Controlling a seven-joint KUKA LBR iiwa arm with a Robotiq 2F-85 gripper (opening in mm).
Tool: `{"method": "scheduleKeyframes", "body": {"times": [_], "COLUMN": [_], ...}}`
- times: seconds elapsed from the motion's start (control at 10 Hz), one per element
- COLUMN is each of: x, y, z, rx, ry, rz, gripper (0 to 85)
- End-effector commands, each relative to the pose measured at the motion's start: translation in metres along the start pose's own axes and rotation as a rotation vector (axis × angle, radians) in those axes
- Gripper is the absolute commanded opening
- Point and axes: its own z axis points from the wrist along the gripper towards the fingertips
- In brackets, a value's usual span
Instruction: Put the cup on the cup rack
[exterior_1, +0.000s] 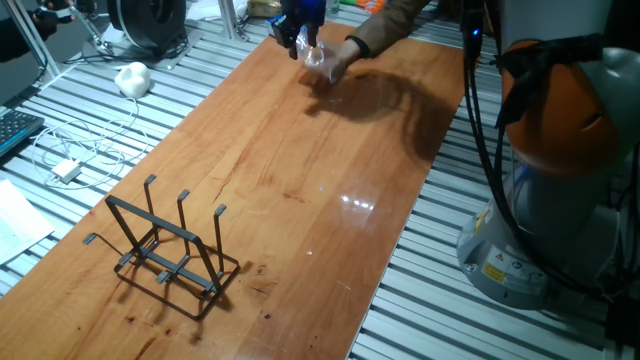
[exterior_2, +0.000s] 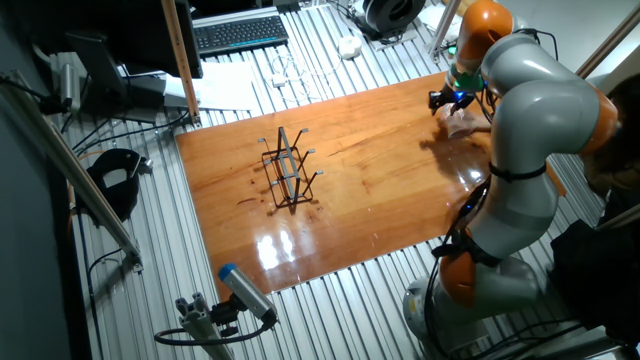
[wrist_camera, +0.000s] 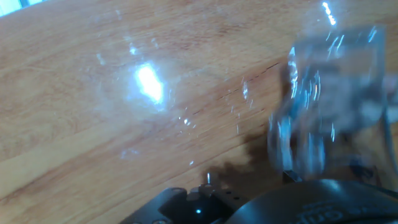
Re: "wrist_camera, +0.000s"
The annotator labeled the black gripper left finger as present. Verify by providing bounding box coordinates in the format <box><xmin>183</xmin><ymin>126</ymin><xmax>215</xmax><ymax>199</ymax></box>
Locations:
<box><xmin>198</xmin><ymin>183</ymin><xmax>249</xmax><ymax>212</ymax></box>

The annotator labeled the glossy wooden board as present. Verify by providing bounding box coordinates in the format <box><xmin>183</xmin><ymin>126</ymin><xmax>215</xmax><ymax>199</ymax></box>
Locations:
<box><xmin>0</xmin><ymin>0</ymin><xmax>398</xmax><ymax>224</ymax></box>

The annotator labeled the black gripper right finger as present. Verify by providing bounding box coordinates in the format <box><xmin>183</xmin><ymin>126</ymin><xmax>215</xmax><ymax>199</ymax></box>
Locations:
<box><xmin>282</xmin><ymin>169</ymin><xmax>303</xmax><ymax>184</ymax></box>

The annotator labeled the clear glass cup with handle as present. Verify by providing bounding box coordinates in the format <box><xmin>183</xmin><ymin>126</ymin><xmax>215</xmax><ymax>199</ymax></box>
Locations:
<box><xmin>267</xmin><ymin>24</ymin><xmax>398</xmax><ymax>181</ymax></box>

